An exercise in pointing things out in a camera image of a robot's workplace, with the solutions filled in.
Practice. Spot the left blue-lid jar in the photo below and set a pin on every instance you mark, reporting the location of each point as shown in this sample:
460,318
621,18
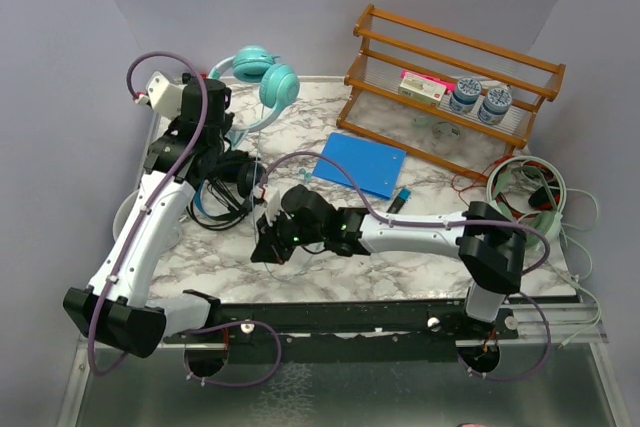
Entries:
465,95

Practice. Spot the red black headphones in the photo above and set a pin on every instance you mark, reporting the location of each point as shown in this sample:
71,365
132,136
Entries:
548,194

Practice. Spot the white green box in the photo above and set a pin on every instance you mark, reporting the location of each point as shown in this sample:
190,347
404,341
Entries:
421,89

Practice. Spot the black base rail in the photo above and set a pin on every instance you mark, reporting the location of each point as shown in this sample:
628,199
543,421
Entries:
342,332

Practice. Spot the blue notebook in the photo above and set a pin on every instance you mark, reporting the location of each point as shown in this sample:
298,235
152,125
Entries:
375,166

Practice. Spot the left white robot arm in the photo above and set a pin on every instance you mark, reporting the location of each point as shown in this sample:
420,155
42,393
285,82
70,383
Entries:
114,308

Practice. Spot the green headphones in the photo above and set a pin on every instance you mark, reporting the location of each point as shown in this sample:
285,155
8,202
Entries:
550,223

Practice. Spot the black blue marker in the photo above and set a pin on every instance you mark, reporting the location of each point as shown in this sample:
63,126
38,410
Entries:
399,201

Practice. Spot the right blue-lid jar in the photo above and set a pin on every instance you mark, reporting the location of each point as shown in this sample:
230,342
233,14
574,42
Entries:
495,105

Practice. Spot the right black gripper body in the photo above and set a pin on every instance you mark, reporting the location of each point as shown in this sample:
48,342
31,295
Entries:
301,237

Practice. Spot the teal cat-ear headphones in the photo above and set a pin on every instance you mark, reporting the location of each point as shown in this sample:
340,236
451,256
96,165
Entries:
279,85

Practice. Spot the blue-lid jar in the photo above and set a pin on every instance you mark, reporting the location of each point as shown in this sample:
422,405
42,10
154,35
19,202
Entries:
495,105
465,95

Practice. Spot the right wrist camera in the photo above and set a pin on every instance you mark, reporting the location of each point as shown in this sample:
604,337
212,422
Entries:
269,198

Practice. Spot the tape roll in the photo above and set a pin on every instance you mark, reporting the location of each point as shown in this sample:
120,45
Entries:
446,132

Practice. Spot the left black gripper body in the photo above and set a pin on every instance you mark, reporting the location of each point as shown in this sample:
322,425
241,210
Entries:
218,140

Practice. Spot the white over-ear headphones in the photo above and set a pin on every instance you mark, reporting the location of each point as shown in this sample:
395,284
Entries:
122,214

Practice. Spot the black blue headphones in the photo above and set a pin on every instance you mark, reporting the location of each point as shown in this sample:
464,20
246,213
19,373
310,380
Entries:
231,183

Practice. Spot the wooden shelf rack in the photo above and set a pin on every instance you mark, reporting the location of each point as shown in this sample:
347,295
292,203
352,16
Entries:
444,97

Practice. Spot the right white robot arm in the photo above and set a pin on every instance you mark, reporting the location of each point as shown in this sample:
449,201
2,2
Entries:
490,247

